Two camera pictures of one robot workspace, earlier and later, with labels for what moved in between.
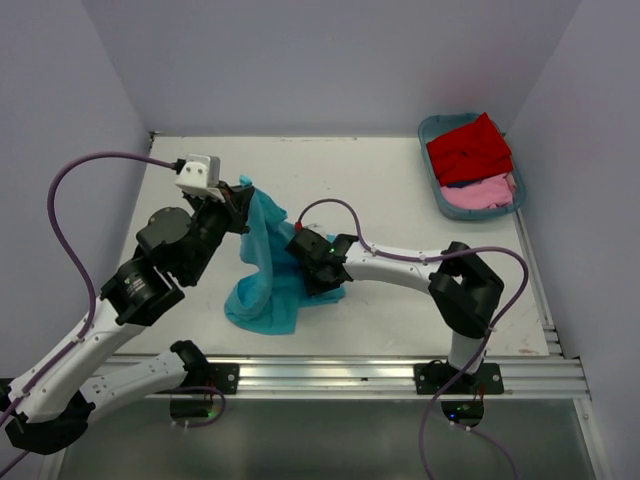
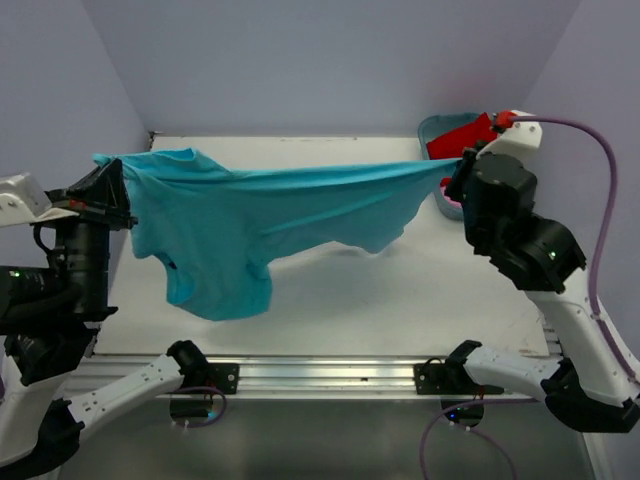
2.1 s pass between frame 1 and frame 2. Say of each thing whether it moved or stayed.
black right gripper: moved
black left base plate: stayed
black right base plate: stayed
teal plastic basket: stayed
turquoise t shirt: moved
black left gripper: moved
